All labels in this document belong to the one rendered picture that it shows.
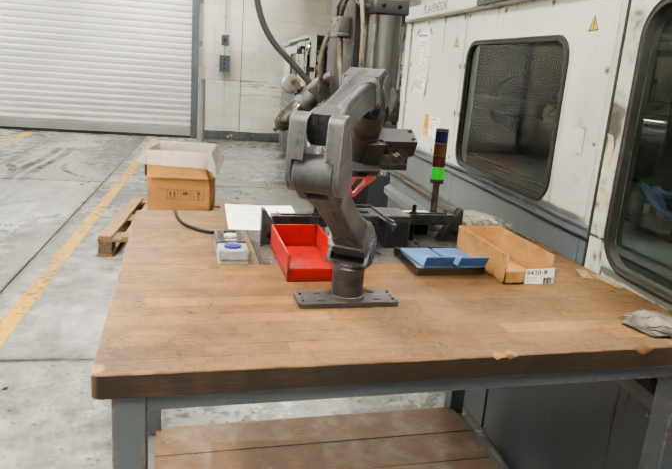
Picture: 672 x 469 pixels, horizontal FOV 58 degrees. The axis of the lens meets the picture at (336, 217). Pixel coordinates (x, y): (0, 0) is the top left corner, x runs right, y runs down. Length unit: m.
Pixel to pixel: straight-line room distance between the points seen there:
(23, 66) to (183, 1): 2.71
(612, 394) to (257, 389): 1.03
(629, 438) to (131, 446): 1.16
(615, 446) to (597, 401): 0.12
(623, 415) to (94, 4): 10.03
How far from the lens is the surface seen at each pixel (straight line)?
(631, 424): 1.69
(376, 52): 1.52
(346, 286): 1.17
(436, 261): 1.40
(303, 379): 0.97
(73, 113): 10.93
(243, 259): 1.39
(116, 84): 10.77
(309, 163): 0.94
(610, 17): 1.85
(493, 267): 1.46
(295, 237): 1.52
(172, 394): 0.96
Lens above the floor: 1.34
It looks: 14 degrees down
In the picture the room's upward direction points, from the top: 4 degrees clockwise
